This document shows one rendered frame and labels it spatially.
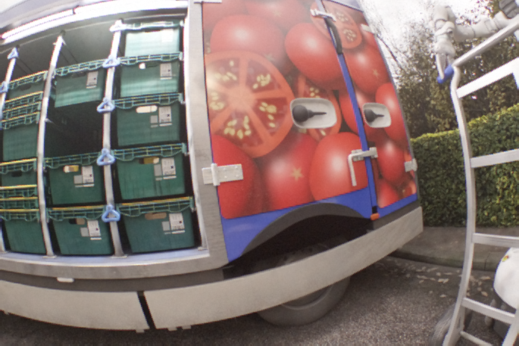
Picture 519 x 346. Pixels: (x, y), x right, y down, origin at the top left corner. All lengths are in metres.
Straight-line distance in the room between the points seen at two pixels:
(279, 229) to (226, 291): 0.38
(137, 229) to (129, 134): 0.48
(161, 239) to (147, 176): 0.32
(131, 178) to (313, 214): 0.92
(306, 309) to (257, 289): 0.45
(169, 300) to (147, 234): 0.34
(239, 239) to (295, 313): 0.64
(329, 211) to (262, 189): 0.39
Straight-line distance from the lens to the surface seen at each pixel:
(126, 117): 1.22
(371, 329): 1.40
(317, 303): 1.46
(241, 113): 1.02
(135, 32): 1.51
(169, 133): 1.16
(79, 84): 1.43
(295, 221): 1.05
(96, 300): 1.18
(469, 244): 0.87
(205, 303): 1.07
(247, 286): 1.07
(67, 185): 1.30
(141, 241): 1.17
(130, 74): 1.33
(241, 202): 0.96
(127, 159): 1.15
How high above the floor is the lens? 0.93
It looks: 8 degrees up
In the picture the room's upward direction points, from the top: 9 degrees counter-clockwise
